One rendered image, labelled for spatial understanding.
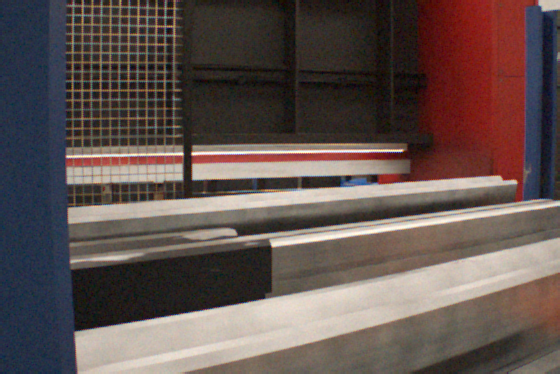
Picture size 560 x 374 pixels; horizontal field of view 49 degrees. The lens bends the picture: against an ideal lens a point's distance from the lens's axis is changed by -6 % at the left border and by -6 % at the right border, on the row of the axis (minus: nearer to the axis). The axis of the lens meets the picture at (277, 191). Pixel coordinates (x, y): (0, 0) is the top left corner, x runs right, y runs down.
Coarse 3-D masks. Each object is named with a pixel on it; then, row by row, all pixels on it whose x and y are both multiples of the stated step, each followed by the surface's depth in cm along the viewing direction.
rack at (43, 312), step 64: (0, 0) 7; (64, 0) 7; (0, 64) 7; (64, 64) 8; (0, 128) 7; (64, 128) 8; (0, 192) 7; (64, 192) 8; (0, 256) 7; (64, 256) 8; (0, 320) 7; (64, 320) 8
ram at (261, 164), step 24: (408, 144) 287; (72, 168) 234; (96, 168) 238; (120, 168) 241; (144, 168) 245; (168, 168) 248; (192, 168) 252; (216, 168) 255; (240, 168) 259; (264, 168) 263; (288, 168) 267; (312, 168) 271; (336, 168) 275; (360, 168) 279; (384, 168) 283; (408, 168) 288
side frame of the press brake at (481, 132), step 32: (448, 0) 254; (480, 0) 236; (512, 0) 234; (448, 32) 256; (480, 32) 237; (512, 32) 235; (448, 64) 258; (480, 64) 239; (512, 64) 236; (448, 96) 259; (480, 96) 240; (512, 96) 237; (448, 128) 260; (480, 128) 241; (512, 128) 239; (416, 160) 283; (448, 160) 261; (480, 160) 242; (512, 160) 240
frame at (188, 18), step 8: (184, 0) 171; (192, 0) 172; (184, 8) 172; (192, 8) 172; (184, 16) 172; (192, 16) 173; (184, 24) 172; (192, 24) 173; (184, 32) 172; (184, 40) 172; (184, 48) 173; (184, 56) 173; (184, 64) 173; (192, 64) 174; (184, 72) 173; (192, 72) 174; (184, 80) 174; (184, 88) 174; (184, 96) 174; (184, 104) 174; (184, 112) 175; (184, 120) 175; (184, 128) 175; (184, 136) 175; (184, 144) 175; (192, 144) 176; (184, 152) 176; (192, 152) 177; (184, 160) 176; (192, 160) 177; (184, 168) 176; (184, 176) 176; (184, 184) 177; (184, 192) 177
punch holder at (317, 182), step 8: (304, 176) 275; (312, 176) 271; (320, 176) 272; (328, 176) 274; (336, 176) 275; (304, 184) 275; (312, 184) 271; (320, 184) 273; (328, 184) 274; (336, 184) 275
